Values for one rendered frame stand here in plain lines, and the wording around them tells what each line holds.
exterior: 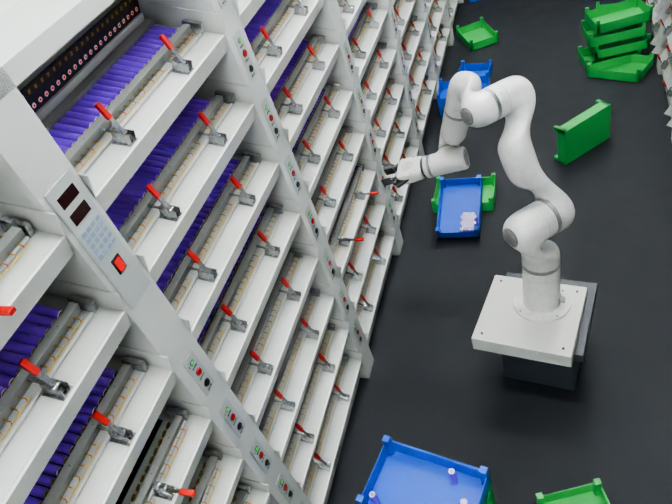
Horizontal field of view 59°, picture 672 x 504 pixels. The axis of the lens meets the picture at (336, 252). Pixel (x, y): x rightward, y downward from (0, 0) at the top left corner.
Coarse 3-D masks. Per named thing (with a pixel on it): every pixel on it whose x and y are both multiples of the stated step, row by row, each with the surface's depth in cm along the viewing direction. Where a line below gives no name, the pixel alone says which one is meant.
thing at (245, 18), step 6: (234, 0) 146; (240, 0) 155; (246, 0) 155; (252, 0) 155; (258, 0) 160; (264, 0) 164; (240, 6) 153; (246, 6) 153; (252, 6) 156; (258, 6) 161; (240, 12) 150; (246, 12) 153; (252, 12) 157; (240, 18) 150; (246, 18) 154; (246, 24) 155
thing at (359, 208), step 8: (360, 160) 250; (368, 160) 249; (368, 168) 252; (368, 176) 250; (360, 184) 246; (368, 184) 247; (360, 200) 240; (352, 208) 237; (360, 208) 237; (352, 216) 233; (360, 216) 234; (336, 224) 230; (352, 224) 230; (352, 232) 228; (336, 248) 222; (344, 248) 222; (344, 256) 219; (344, 264) 216; (344, 272) 220
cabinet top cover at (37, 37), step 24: (24, 0) 113; (48, 0) 107; (72, 0) 102; (96, 0) 104; (0, 24) 104; (24, 24) 100; (48, 24) 95; (72, 24) 99; (0, 48) 93; (24, 48) 90; (48, 48) 94; (0, 72) 86; (24, 72) 90; (0, 96) 86
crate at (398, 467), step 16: (384, 448) 168; (400, 448) 169; (416, 448) 165; (384, 464) 169; (400, 464) 168; (416, 464) 167; (432, 464) 166; (448, 464) 162; (464, 464) 158; (368, 480) 162; (384, 480) 166; (400, 480) 165; (416, 480) 164; (432, 480) 162; (448, 480) 161; (464, 480) 160; (480, 480) 159; (368, 496) 163; (384, 496) 163; (400, 496) 162; (416, 496) 160; (432, 496) 159; (448, 496) 158; (464, 496) 157; (480, 496) 151
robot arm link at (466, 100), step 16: (464, 80) 177; (480, 80) 178; (448, 96) 186; (464, 96) 169; (480, 96) 166; (496, 96) 166; (448, 112) 190; (464, 112) 168; (480, 112) 166; (496, 112) 167
